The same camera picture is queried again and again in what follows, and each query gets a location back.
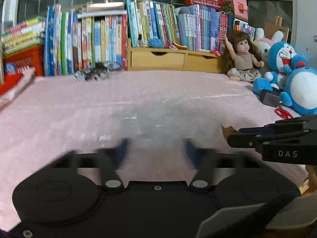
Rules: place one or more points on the grey black small device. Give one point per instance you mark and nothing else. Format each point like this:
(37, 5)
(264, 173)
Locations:
(270, 98)

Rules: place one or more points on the upright book row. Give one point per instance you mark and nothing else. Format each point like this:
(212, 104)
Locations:
(194, 28)
(75, 40)

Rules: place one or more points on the red scissors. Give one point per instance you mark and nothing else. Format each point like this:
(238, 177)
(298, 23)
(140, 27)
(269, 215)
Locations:
(282, 113)

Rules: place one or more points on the pink toy house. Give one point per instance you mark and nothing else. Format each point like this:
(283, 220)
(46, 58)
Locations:
(236, 1)

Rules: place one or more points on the round blue white plush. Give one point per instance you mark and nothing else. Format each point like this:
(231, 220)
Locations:
(300, 91)

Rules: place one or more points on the blue Doraemon plush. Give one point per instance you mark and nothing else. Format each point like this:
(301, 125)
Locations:
(282, 60)

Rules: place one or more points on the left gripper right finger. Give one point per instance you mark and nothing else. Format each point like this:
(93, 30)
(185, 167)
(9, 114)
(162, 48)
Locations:
(204, 161)

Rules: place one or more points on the brown-haired doll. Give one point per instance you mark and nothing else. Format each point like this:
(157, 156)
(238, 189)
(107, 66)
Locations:
(241, 57)

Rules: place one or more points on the person's right hand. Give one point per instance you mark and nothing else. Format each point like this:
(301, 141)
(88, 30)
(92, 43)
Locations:
(311, 182)

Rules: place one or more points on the blue yarn ball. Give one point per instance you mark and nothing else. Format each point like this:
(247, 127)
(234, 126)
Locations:
(155, 43)

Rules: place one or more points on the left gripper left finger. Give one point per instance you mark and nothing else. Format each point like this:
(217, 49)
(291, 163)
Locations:
(108, 161)

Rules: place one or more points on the red tray box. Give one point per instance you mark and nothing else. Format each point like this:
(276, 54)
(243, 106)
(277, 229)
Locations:
(10, 82)

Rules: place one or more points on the clear plastic bag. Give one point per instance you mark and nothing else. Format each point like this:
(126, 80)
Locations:
(164, 126)

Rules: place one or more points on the red plastic basket left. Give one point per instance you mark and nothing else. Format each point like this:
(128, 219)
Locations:
(32, 57)

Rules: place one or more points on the brown wrapper scrap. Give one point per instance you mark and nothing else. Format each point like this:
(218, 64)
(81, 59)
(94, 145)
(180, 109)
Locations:
(227, 131)

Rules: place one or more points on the middle upright book row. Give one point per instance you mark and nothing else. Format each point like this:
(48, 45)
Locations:
(75, 40)

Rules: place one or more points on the right upright book row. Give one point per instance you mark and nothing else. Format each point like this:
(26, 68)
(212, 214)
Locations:
(194, 28)

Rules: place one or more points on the pink white bunny plush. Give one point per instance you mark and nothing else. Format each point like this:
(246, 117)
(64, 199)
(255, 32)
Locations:
(264, 45)

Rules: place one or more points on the stack of flat books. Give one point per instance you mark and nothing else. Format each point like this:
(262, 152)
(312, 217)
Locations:
(24, 35)

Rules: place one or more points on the wooden drawer organizer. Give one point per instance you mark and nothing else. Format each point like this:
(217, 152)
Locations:
(140, 58)

